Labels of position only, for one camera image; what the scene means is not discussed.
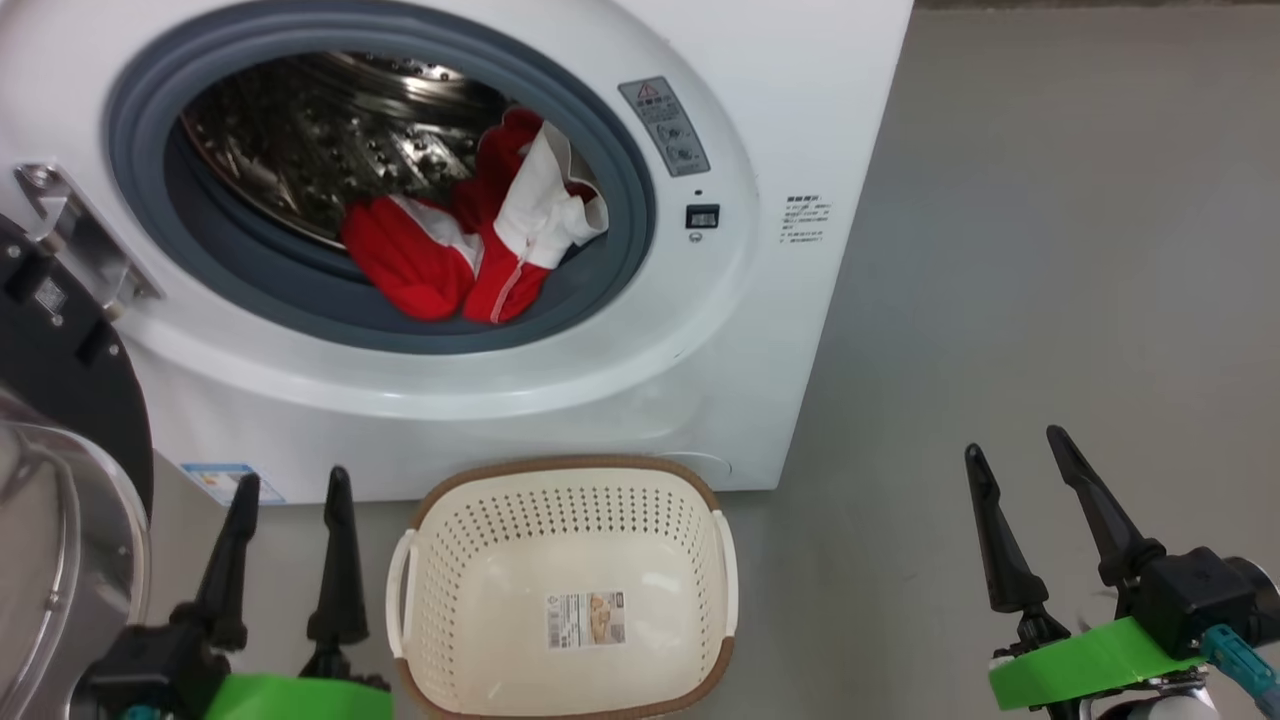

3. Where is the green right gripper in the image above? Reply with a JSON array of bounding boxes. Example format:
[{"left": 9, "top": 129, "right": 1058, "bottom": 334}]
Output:
[{"left": 964, "top": 425, "right": 1207, "bottom": 720}]

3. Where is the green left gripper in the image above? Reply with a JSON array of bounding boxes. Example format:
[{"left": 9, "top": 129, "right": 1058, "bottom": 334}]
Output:
[{"left": 194, "top": 465, "right": 394, "bottom": 720}]

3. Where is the dark round glass washer door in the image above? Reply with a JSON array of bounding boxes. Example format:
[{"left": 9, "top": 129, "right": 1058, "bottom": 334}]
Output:
[{"left": 0, "top": 163, "right": 161, "bottom": 720}]

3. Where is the red and white garment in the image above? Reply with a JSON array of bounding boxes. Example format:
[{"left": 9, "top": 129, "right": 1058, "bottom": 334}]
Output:
[{"left": 340, "top": 107, "right": 610, "bottom": 326}]

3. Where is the grey rubber door seal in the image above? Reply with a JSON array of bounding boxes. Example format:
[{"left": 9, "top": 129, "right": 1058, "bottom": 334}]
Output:
[{"left": 102, "top": 0, "right": 659, "bottom": 356}]

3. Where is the cream perforated laundry basket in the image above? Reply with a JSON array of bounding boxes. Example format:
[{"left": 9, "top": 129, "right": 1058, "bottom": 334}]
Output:
[{"left": 385, "top": 455, "right": 741, "bottom": 720}]

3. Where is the basket product label sticker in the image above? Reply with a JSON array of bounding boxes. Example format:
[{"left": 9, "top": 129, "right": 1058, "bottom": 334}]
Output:
[{"left": 545, "top": 590, "right": 628, "bottom": 649}]

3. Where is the white front-load washing machine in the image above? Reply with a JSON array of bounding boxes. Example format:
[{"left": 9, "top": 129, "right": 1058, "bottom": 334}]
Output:
[{"left": 0, "top": 0, "right": 916, "bottom": 506}]

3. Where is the blue energy label sticker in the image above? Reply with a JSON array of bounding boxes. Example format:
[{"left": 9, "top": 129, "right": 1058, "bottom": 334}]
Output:
[{"left": 180, "top": 462, "right": 287, "bottom": 506}]

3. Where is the stainless steel washer drum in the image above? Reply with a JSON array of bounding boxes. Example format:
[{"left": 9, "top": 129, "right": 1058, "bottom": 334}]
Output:
[{"left": 180, "top": 52, "right": 521, "bottom": 251}]

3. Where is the grey warning label plate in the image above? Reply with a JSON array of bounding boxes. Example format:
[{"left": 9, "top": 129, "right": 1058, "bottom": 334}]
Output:
[{"left": 618, "top": 76, "right": 712, "bottom": 178}]

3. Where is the teal-plug right camera cable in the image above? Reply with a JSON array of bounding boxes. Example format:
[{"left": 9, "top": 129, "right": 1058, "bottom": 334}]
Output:
[{"left": 1200, "top": 625, "right": 1280, "bottom": 720}]

